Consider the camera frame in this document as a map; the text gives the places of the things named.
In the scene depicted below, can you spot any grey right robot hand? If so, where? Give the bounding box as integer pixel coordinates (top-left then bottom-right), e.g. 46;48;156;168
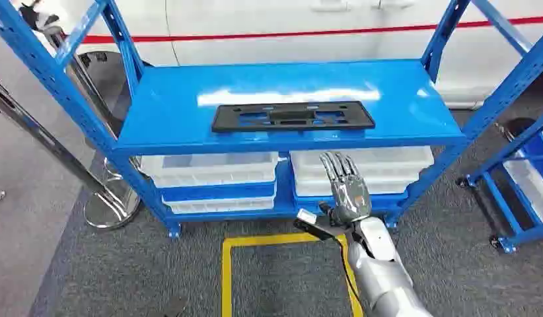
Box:
319;151;372;225

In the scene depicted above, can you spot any black plastic panel with cutouts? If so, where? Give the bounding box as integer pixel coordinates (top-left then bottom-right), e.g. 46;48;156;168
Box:
211;100;376;133

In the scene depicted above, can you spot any white plastic bin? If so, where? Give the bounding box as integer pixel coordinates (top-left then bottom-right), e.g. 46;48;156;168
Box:
162;184;277;215
140;151;280;189
293;173;421;197
503;127;543;224
290;146;435;183

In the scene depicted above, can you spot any small blue wheeled rack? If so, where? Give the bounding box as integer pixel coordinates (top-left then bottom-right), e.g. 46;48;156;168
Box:
457;109;543;255

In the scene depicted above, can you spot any white car body red stripe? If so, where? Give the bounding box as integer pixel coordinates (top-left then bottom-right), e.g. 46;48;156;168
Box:
57;0;543;110

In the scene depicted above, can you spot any blue steel shelf rack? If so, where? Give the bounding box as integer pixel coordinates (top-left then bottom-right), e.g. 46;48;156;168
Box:
0;0;543;240

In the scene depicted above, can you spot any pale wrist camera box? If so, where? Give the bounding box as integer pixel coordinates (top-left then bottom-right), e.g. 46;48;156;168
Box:
297;208;318;226

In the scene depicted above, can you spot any steel stanchion post with base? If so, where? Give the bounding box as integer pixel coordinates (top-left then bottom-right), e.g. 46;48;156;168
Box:
0;80;143;230

